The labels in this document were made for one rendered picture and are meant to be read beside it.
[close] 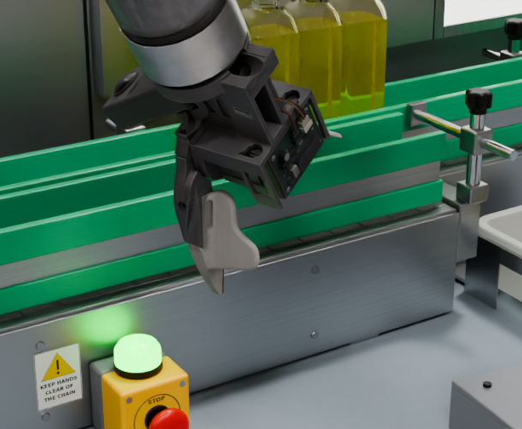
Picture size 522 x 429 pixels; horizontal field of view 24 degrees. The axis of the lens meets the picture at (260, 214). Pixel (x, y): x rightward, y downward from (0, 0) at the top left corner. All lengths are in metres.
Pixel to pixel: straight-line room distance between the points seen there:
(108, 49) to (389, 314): 0.42
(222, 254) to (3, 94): 0.53
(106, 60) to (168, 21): 0.63
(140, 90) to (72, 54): 0.52
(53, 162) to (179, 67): 0.52
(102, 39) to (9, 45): 0.10
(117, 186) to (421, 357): 0.37
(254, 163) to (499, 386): 0.44
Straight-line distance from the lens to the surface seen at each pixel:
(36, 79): 1.39
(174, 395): 1.15
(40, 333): 1.14
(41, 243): 1.12
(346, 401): 1.25
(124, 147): 1.33
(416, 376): 1.30
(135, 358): 1.13
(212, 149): 0.85
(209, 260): 0.92
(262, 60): 0.81
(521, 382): 1.20
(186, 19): 0.76
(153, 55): 0.79
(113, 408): 1.14
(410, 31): 1.61
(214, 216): 0.90
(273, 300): 1.25
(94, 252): 1.15
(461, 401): 1.18
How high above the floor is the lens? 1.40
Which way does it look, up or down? 23 degrees down
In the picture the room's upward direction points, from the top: straight up
